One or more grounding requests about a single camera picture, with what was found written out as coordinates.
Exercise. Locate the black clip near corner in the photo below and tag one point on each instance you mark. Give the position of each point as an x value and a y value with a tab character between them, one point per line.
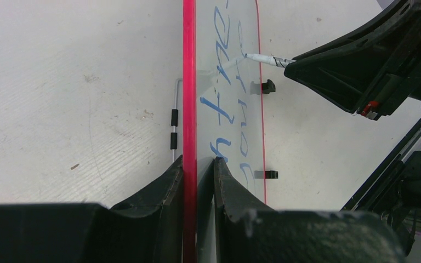
270	174

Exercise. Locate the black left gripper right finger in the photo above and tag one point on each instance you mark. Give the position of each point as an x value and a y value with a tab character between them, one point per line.
247	230

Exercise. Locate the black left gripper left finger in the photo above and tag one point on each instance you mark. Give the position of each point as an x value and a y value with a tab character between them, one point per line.
145	227

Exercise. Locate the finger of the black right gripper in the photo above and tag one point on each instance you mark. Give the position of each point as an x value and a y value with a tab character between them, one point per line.
391	14
361	86

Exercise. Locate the black table front rail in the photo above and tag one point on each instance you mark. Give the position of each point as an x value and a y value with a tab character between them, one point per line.
393	190

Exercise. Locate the white whiteboard marker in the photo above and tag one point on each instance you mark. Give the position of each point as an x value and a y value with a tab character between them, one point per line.
270	60

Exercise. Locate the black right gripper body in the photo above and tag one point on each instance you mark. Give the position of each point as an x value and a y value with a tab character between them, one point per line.
402	44

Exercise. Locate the pink framed whiteboard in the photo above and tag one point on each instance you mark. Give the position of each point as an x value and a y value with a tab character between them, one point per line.
222	107

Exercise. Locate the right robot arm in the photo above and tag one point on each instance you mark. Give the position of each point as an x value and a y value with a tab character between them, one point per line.
372	70

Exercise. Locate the wire whiteboard stand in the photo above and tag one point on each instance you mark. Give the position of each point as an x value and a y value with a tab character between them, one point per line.
174	120

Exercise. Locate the black clip far along edge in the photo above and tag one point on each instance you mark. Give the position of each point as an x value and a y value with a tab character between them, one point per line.
262	88

